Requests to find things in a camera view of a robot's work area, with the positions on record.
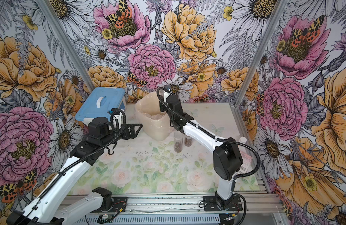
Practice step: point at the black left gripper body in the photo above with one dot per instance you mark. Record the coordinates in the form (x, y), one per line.
(125, 136)

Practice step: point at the clear jar dried tea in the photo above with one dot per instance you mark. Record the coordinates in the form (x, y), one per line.
(178, 141)

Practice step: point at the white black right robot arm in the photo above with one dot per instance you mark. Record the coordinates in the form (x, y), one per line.
(227, 159)

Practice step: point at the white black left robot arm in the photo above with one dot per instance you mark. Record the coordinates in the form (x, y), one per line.
(44, 209)

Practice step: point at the bin with pink bag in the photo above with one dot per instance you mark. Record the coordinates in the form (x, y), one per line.
(155, 123)

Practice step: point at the blue lidded storage box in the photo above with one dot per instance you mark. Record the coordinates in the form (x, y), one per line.
(100, 102)

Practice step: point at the small white capped bottle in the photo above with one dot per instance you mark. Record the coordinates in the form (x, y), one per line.
(243, 139)

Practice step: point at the pink white paper packet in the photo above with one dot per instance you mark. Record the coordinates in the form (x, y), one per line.
(246, 162)

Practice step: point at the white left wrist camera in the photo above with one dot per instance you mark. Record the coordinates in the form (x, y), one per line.
(115, 118)

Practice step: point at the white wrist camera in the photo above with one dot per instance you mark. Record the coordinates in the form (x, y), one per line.
(166, 94)
(115, 118)

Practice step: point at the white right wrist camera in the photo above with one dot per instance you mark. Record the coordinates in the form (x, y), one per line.
(166, 94)

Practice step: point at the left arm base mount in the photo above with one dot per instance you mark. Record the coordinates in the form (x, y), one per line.
(117, 204)

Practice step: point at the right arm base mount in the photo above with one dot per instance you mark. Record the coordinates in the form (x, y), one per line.
(217, 204)

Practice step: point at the aluminium front rail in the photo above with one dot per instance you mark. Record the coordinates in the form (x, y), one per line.
(176, 209)

